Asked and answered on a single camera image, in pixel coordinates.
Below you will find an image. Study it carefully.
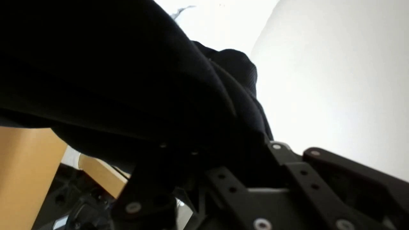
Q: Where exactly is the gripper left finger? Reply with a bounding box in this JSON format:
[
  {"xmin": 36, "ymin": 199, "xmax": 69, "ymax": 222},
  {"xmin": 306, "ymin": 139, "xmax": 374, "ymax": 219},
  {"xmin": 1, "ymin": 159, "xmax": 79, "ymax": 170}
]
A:
[{"xmin": 110, "ymin": 142, "xmax": 277, "ymax": 230}]

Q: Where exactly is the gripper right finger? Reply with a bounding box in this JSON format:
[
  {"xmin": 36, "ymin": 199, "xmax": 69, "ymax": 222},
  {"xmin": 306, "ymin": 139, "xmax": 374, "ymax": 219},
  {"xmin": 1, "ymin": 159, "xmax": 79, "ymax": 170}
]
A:
[{"xmin": 266, "ymin": 142, "xmax": 409, "ymax": 230}]

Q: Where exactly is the black cloth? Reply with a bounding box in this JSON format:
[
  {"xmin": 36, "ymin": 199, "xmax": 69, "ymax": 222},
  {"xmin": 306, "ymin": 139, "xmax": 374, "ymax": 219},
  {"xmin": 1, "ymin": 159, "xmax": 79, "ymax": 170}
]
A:
[{"xmin": 0, "ymin": 0, "xmax": 274, "ymax": 174}]

